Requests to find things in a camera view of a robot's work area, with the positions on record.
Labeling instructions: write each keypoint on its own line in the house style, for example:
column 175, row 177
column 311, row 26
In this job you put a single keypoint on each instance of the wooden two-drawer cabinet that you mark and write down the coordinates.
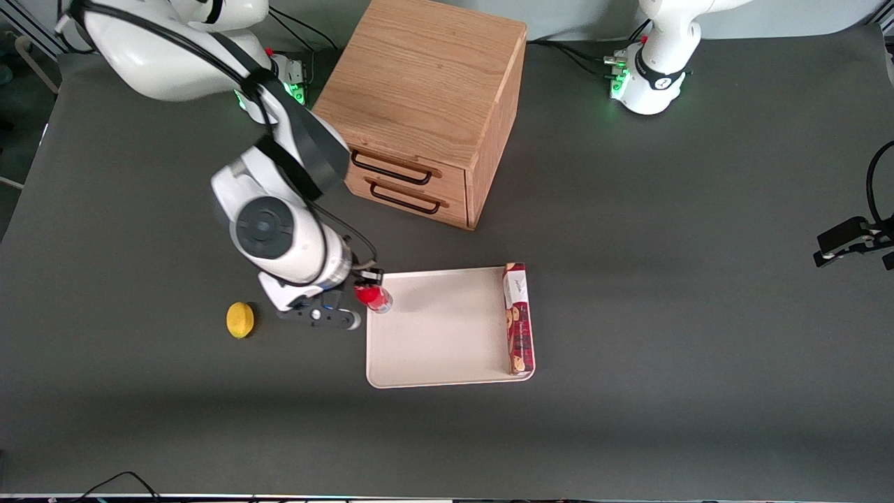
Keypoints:
column 426, row 84

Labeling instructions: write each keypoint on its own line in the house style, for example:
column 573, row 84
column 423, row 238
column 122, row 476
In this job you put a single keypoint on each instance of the cream plastic tray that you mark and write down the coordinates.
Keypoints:
column 447, row 335

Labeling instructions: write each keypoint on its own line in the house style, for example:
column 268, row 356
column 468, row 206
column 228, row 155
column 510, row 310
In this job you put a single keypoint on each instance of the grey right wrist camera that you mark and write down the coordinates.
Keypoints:
column 325, row 318

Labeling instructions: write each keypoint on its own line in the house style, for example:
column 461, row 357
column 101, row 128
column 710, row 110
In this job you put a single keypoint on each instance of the dark grey table mat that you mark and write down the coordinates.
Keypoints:
column 663, row 419

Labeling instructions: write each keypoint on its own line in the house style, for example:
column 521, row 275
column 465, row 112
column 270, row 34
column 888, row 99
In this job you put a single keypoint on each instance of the red cookie box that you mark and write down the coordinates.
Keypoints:
column 518, row 328

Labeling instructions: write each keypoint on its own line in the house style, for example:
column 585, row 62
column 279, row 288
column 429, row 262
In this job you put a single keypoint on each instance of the aluminium frame rail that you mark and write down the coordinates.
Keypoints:
column 885, row 17
column 35, row 31

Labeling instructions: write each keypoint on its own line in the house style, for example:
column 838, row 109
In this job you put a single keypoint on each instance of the yellow lemon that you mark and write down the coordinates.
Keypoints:
column 239, row 320

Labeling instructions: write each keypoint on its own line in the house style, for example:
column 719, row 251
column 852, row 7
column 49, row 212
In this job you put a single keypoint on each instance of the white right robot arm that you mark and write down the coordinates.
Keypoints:
column 272, row 209

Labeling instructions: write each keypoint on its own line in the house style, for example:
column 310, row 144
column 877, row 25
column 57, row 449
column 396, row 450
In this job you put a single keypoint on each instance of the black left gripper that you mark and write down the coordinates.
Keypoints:
column 846, row 236

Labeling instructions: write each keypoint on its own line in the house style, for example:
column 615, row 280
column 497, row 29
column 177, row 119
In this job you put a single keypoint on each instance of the wooden drawer front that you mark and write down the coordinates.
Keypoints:
column 447, row 178
column 454, row 209

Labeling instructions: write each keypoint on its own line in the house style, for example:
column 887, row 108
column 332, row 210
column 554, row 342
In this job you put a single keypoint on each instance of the beige curved tube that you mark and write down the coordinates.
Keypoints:
column 38, row 63

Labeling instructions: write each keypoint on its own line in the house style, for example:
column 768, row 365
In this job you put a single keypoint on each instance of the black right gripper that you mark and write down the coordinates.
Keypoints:
column 365, row 277

